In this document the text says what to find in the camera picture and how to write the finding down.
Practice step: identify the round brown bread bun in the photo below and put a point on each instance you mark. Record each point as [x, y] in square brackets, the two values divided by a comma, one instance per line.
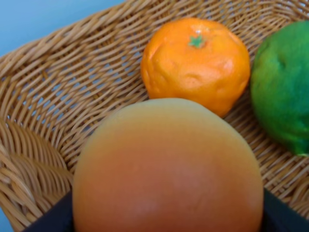
[166, 165]

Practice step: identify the orange wicker basket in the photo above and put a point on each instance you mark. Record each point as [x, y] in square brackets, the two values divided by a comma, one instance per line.
[55, 91]

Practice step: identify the orange mandarin fruit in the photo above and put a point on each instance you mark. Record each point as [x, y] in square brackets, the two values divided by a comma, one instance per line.
[197, 60]

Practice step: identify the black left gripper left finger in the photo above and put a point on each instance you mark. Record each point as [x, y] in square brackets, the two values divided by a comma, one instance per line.
[58, 219]

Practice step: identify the green lime fruit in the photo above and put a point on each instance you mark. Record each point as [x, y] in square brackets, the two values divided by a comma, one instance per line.
[280, 87]

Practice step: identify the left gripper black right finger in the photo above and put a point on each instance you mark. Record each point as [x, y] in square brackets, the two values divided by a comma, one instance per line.
[279, 217]

